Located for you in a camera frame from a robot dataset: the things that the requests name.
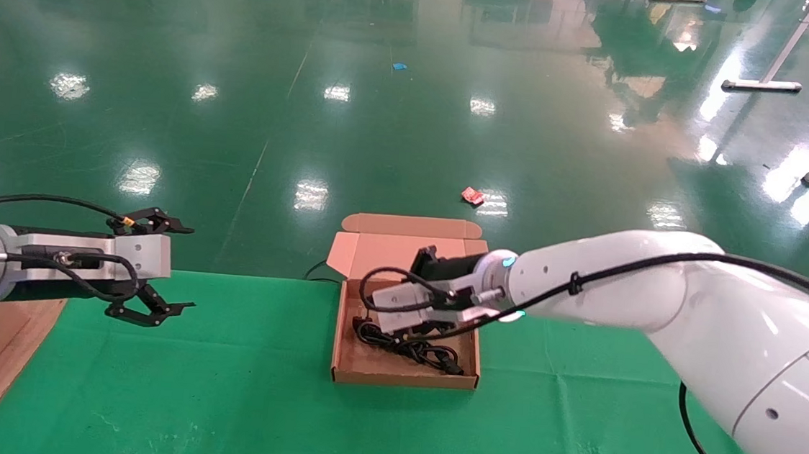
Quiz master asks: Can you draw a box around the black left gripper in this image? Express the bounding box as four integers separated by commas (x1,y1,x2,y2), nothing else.
4,195,203,332

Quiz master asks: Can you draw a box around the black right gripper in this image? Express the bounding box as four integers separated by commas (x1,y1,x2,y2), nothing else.
405,243,492,347

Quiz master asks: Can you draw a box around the black power cable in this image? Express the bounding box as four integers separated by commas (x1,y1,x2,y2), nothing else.
352,317,470,376

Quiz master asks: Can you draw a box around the flat open cardboard box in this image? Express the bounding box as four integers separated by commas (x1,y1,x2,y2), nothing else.
317,209,494,394

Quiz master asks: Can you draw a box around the green table cloth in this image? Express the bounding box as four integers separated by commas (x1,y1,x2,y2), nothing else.
0,255,809,454

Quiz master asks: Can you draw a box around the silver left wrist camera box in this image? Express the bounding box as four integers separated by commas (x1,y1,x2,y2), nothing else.
14,224,176,289

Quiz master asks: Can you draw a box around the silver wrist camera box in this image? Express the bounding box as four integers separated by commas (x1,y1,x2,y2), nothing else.
14,224,176,289
369,279,474,340

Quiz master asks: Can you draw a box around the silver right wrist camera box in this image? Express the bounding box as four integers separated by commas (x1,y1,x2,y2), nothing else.
369,279,474,340

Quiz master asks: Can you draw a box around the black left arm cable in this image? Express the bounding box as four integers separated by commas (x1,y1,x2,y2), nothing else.
0,190,148,306

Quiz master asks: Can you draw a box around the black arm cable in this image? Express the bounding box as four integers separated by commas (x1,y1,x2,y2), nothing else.
0,190,148,306
345,225,809,454

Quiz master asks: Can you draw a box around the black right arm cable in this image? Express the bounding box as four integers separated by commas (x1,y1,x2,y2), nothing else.
345,225,809,454

